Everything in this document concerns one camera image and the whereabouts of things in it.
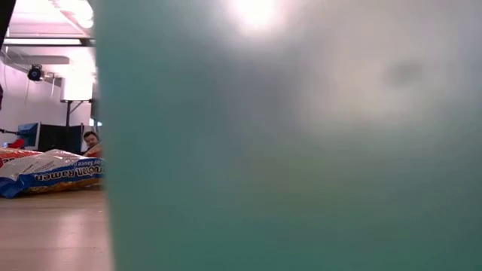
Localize black monitor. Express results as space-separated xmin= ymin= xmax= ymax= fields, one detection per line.
xmin=37 ymin=123 xmax=84 ymax=154

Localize green plastic container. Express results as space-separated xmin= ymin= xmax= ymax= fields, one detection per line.
xmin=91 ymin=0 xmax=482 ymax=271

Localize black metal stand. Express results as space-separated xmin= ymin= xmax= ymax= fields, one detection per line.
xmin=64 ymin=99 xmax=94 ymax=127

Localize ceiling light strip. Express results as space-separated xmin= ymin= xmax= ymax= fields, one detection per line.
xmin=2 ymin=37 xmax=95 ymax=47

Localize monitor with blue screen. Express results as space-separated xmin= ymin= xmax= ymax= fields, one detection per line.
xmin=15 ymin=121 xmax=41 ymax=151

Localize blue Maruchan ramen pack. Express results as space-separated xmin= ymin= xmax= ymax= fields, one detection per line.
xmin=0 ymin=148 xmax=106 ymax=199

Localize orange Maruchan ramen pack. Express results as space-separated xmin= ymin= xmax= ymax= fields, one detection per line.
xmin=0 ymin=146 xmax=43 ymax=169

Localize white box panel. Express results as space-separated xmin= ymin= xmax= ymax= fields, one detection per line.
xmin=59 ymin=71 xmax=94 ymax=102

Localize black ceiling-mounted camera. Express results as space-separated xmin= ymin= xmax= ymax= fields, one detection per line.
xmin=26 ymin=63 xmax=46 ymax=83

